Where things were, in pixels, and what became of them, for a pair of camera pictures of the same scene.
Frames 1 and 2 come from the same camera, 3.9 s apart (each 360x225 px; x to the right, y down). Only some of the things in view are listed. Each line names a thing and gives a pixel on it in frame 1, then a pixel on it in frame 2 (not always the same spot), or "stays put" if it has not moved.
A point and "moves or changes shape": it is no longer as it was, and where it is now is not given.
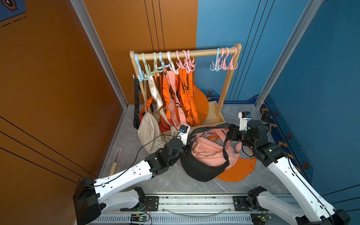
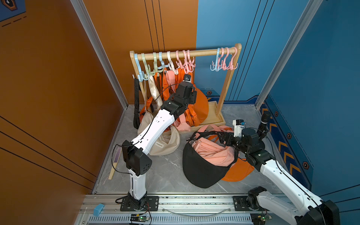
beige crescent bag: x=155 y=128 stays put
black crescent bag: x=198 y=169 moves or changes shape
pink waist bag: x=209 y=151 moves or changes shape
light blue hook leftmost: x=141 y=76 stays put
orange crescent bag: x=240 y=170 stays put
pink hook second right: x=224 y=67 stays put
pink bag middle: x=176 y=112 stays put
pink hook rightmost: x=231 y=66 stays put
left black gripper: x=189 y=144 to x=192 y=97
